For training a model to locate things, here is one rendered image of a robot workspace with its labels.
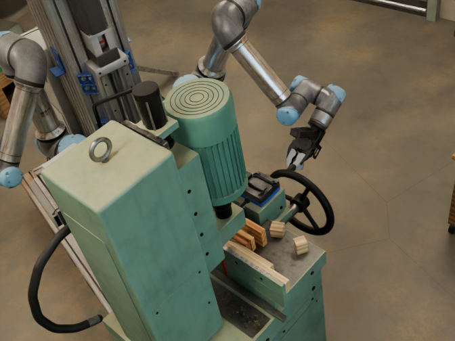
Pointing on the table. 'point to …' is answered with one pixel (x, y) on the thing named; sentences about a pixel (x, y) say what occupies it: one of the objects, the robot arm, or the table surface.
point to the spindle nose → (223, 212)
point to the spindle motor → (210, 134)
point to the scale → (246, 261)
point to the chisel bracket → (231, 224)
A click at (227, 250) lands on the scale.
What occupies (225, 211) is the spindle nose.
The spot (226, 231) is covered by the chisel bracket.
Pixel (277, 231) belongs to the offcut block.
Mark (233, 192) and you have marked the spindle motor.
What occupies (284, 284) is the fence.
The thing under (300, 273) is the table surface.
